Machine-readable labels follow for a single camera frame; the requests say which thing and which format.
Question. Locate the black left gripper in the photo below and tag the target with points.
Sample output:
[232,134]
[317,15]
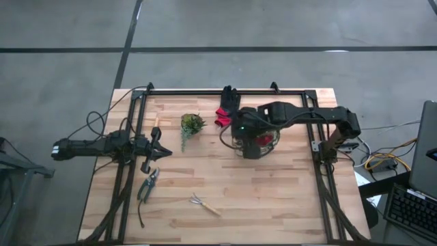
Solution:
[147,147]

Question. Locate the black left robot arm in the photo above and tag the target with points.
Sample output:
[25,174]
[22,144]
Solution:
[85,147]

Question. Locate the grey power box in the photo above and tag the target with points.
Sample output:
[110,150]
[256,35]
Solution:
[384,165]

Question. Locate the grey metal stand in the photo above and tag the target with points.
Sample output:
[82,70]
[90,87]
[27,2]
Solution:
[20,167]

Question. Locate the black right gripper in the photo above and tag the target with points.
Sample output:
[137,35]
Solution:
[251,130]

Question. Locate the black aluminium rig frame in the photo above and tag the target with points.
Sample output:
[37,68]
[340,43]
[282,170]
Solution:
[205,92]

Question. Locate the black keyboard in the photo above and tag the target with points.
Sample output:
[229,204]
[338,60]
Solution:
[409,212]

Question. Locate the green pruning shears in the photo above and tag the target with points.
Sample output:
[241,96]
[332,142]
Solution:
[147,188]

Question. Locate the black glove red cuff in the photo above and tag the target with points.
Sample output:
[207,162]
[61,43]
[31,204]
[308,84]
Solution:
[229,100]

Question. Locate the potted succulent plant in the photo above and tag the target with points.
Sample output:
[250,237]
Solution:
[191,124]

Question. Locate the red glove black fingertips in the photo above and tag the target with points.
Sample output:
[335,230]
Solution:
[264,140]

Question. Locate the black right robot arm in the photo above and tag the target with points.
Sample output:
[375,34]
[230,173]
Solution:
[314,114]

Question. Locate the beige green gardening bag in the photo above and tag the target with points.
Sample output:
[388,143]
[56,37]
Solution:
[238,147]

